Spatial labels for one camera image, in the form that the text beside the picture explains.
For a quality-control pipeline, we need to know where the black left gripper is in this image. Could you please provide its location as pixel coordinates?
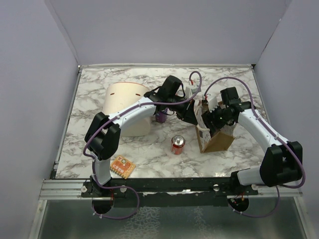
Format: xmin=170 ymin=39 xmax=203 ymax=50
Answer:
xmin=167 ymin=96 xmax=198 ymax=125

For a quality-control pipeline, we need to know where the aluminium frame rail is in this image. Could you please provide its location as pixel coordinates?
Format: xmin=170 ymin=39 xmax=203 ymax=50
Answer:
xmin=39 ymin=179 xmax=303 ymax=200

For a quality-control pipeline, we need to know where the orange snack packet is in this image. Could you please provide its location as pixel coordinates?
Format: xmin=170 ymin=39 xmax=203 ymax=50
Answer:
xmin=110 ymin=155 xmax=136 ymax=179

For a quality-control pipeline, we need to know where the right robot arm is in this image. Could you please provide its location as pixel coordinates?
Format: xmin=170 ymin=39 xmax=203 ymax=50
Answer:
xmin=201 ymin=87 xmax=304 ymax=195

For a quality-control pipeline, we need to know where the white cylindrical bucket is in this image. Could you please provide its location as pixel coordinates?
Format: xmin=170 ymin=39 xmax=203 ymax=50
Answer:
xmin=102 ymin=82 xmax=151 ymax=137

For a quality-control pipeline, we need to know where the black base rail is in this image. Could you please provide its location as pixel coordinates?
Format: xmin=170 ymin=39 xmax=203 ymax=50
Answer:
xmin=81 ymin=177 xmax=258 ymax=208

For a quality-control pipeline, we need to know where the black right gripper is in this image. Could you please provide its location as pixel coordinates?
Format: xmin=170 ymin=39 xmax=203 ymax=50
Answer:
xmin=201 ymin=103 xmax=232 ymax=133

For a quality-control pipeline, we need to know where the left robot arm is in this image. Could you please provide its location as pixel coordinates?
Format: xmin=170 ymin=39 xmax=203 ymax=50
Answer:
xmin=83 ymin=76 xmax=200 ymax=197

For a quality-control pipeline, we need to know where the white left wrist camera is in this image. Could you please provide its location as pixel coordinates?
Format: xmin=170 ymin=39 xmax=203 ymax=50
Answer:
xmin=185 ymin=85 xmax=201 ymax=98

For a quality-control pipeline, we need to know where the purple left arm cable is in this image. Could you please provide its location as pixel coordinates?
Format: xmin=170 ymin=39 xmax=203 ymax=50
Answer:
xmin=83 ymin=71 xmax=202 ymax=220

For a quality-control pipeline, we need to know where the purple soda can left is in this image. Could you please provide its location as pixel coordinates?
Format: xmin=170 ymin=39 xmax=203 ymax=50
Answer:
xmin=156 ymin=112 xmax=167 ymax=123

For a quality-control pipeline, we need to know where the red cola can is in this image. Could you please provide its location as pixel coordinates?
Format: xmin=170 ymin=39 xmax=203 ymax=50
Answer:
xmin=170 ymin=135 xmax=185 ymax=155

